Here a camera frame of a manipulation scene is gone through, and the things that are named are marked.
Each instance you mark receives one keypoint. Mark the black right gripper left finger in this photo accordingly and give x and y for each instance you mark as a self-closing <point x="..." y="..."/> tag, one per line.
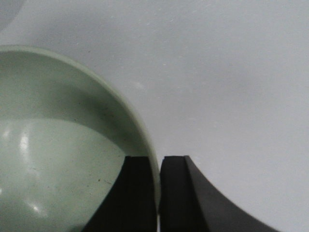
<point x="130" y="204"/>

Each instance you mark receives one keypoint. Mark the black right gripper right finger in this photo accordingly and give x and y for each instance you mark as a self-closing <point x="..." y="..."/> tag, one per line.
<point x="191" y="203"/>

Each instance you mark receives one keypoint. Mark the light green bowl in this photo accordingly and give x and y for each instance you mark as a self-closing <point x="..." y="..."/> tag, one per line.
<point x="64" y="136"/>

